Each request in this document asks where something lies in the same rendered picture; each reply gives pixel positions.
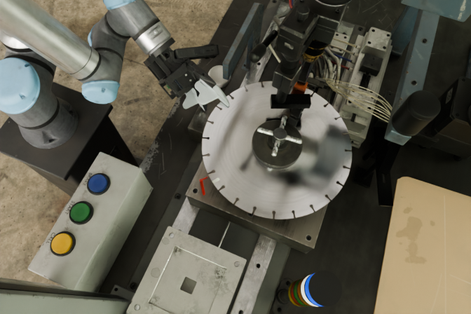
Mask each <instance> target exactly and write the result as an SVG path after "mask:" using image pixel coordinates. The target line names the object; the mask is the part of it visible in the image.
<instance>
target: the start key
mask: <svg viewBox="0 0 471 314"><path fill-rule="evenodd" d="M90 213H91V209H90V207H89V206H88V205H87V204H85V203H78V204H76V205H75V206H73V208H72V209H71V217H72V219H73V220H74V221H77V222H83V221H85V220H87V219H88V218H89V216H90Z"/></svg>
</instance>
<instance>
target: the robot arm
mask: <svg viewBox="0 0 471 314"><path fill-rule="evenodd" d="M103 3H104V5H105V6H106V7H107V10H108V11H107V13H106V14H105V15H104V16H103V17H102V19H101V20H100V21H99V22H98V23H96V24H95V25H94V26H93V28H92V29H91V32H90V33H89V35H88V43H89V45H88V44H87V43H86V42H85V41H84V40H82V39H81V38H79V37H78V36H77V35H75V33H73V32H72V31H71V30H70V29H68V28H67V27H65V26H64V25H63V24H62V23H61V22H59V21H58V20H57V19H55V18H54V17H53V16H52V15H51V14H50V13H48V12H47V11H45V10H44V9H43V8H42V7H40V6H39V5H38V4H37V3H35V2H34V1H32V0H0V40H1V42H2V44H3V45H4V46H5V47H6V54H5V56H4V59H2V60H0V110H2V111H3V112H4V113H5V114H7V115H8V116H9V117H10V118H12V119H13V120H14V121H15V122H16V123H17V124H18V126H19V129H20V132H21V135H22V136H23V137H24V139H25V140H26V141H27V142H29V143H30V144H31V145H32V146H35V147H37V148H40V149H52V148H55V147H57V146H60V145H62V144H64V143H65V142H66V141H68V140H69V139H70V138H71V137H72V135H73V134H74V133H75V131H76V129H77V125H78V116H77V113H76V111H75V109H74V108H73V107H72V105H70V103H68V102H67V101H65V100H63V99H61V98H59V97H56V96H55V95H54V94H53V92H52V91H51V87H52V84H53V79H54V75H55V70H56V67H59V68H60V69H62V70H63V71H65V72H67V73H68V74H69V75H71V76H73V77H74V78H75V79H77V80H79V81H80V82H82V83H83V85H82V94H83V96H84V97H85V98H86V99H87V100H89V101H91V102H94V103H97V104H107V103H111V102H113V101H114V100H115V99H116V97H117V93H118V88H119V87H120V78H121V70H122V65H123V58H124V53H125V45H126V42H127V41H128V40H129V39H130V38H131V37H132V39H133V40H134V41H135V42H136V44H137V45H138V46H139V47H140V48H141V49H142V51H143V52H144V53H145V54H146V55H148V54H149V57H148V58H147V59H146V60H145V61H144V64H145V65H146V66H147V67H148V69H149V70H150V71H151V73H152V74H153V75H154V76H155V77H156V78H157V79H158V81H159V83H158V84H159V85H160V86H161V88H162V89H164V86H165V85H166V84H167V85H166V86H167V87H168V88H169V89H171V91H170V93H171V95H170V94H169V93H168V92H167V90H166V89H164V91H165V92H166V93H167V94H168V96H169V97H170V98H171V99H172V100H173V99H174V98H175V97H177V98H179V97H181V96H182V95H183V94H184V93H185V94H186V99H185V100H184V103H183V107H184V108H185V109H188V108H189V107H192V106H193V105H195V104H197V103H199V105H200V106H201V107H202V108H203V110H204V111H207V103H209V102H211V101H213V100H215V99H217V98H219V99H220V101H221V102H223V103H224V104H225V105H226V106H227V107H229V106H230V104H229V102H228V98H227V96H225V94H224V93H223V91H222V90H221V88H220V87H219V86H218V85H217V84H216V83H215V81H214V80H213V79H212V78H211V77H210V76H209V75H208V74H207V73H206V72H205V71H204V70H203V69H201V68H200V67H198V66H197V64H196V63H195V62H193V61H190V60H195V59H202V58H205V59H212V58H215V57H216V56H218V55H220V53H219V45H218V44H217V45H214V44H207V45H204V46H198V47H191V48H178V49H175V50H172V49H171V48H170V46H171V45H172V44H173V43H174V42H176V41H175V40H174V39H173V38H170V37H171V33H169V31H168V30H167V29H166V28H165V26H164V25H163V23H162V22H161V21H160V20H159V19H158V17H157V16H156V14H155V13H154V12H153V11H152V10H151V9H150V7H149V6H148V4H147V3H146V2H145V0H103Z"/></svg>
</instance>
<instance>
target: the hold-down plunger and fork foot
mask: <svg viewBox="0 0 471 314"><path fill-rule="evenodd" d="M285 46H286V47H288V48H291V49H293V46H292V45H289V44H288V43H285ZM270 102H271V109H292V110H291V113H290V114H291V115H293V116H295V117H297V118H299V117H300V115H301V111H304V109H310V106H311V100H310V94H286V93H284V92H283V91H281V90H277V94H271V98H270Z"/></svg>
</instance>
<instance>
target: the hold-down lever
mask: <svg viewBox="0 0 471 314"><path fill-rule="evenodd" d="M277 35H278V32H277V31H276V30H273V31H272V32H271V33H270V34H269V35H268V36H267V37H266V38H265V39H264V41H263V42H262V43H260V44H257V45H256V46H255V47H254V48H253V49H252V51H251V52H250V53H249V55H248V58H249V60H250V61H251V62H253V63H257V62H258V61H260V59H261V58H262V57H263V56H264V55H265V53H266V49H267V48H268V46H269V45H270V44H271V42H272V41H273V40H274V39H275V38H276V36H277Z"/></svg>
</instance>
